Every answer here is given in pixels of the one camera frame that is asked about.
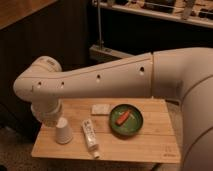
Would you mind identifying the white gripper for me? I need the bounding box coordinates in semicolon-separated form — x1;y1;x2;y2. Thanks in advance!
31;101;62;127

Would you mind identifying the wooden cabinet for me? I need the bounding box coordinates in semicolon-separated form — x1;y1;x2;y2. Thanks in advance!
0;0;88;140

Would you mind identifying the metal shelf rack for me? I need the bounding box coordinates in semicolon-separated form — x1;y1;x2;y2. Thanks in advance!
91;0;213;51

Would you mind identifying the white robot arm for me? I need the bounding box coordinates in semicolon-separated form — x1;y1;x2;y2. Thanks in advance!
13;47;213;171

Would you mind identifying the orange carrot piece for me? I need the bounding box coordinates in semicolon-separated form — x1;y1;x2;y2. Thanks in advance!
116;110;130;126

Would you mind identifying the white tube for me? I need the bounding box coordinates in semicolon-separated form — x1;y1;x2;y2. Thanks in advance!
82;119;100;159

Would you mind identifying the green bowl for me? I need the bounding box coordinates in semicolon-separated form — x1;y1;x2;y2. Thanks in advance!
109;104;143;137

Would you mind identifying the grey metal beam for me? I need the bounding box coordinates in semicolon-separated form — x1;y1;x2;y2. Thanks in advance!
89;45;132;63

